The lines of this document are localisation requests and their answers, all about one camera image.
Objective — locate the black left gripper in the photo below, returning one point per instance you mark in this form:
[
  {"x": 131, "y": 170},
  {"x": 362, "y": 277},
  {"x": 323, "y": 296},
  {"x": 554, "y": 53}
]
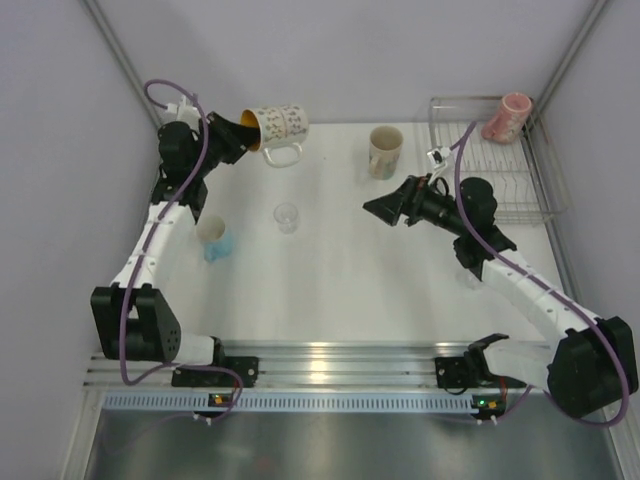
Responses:
[{"x": 236, "y": 138}]

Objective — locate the pink patterned mug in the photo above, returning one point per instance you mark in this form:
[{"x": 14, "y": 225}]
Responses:
[{"x": 509, "y": 119}]

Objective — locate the clear glass cup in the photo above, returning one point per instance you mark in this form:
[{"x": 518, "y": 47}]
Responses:
[
  {"x": 287, "y": 218},
  {"x": 470, "y": 280}
]

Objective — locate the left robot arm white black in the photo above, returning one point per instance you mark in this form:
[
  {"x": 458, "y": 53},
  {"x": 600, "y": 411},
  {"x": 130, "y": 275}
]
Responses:
[{"x": 133, "y": 317}]

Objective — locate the beige tall patterned mug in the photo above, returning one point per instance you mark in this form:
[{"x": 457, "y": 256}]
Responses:
[{"x": 385, "y": 145}]

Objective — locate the grey slotted cable duct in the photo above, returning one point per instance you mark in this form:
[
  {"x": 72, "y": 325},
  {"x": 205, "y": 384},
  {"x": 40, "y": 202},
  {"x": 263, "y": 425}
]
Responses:
[{"x": 253, "y": 401}]

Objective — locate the white mug orange inside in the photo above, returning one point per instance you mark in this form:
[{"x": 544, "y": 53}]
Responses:
[{"x": 284, "y": 126}]

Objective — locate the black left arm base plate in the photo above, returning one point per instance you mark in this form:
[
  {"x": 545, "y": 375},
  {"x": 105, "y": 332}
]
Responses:
[{"x": 225, "y": 372}]

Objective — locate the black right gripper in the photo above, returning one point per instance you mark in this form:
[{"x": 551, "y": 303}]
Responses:
[{"x": 407, "y": 200}]

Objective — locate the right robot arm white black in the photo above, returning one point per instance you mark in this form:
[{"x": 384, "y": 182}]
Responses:
[{"x": 587, "y": 363}]

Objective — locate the clear glass cup right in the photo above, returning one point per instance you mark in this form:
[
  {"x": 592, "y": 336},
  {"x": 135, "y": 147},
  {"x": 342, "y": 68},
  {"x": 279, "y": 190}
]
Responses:
[{"x": 470, "y": 280}]

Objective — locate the clear glass cup left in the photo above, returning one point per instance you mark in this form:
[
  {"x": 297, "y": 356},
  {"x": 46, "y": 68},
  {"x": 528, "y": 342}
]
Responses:
[{"x": 287, "y": 218}]

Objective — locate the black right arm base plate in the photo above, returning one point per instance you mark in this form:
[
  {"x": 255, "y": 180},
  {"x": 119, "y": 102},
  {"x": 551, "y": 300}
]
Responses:
[{"x": 456, "y": 377}]

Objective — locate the light blue white cup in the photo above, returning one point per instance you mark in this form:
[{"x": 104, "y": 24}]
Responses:
[{"x": 215, "y": 237}]

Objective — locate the aluminium mounting rail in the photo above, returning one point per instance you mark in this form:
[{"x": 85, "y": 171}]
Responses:
[{"x": 305, "y": 366}]

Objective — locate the metal wire dish rack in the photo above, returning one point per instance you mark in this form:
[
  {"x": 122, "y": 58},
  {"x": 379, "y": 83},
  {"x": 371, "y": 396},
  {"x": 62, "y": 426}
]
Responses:
[{"x": 527, "y": 179}]

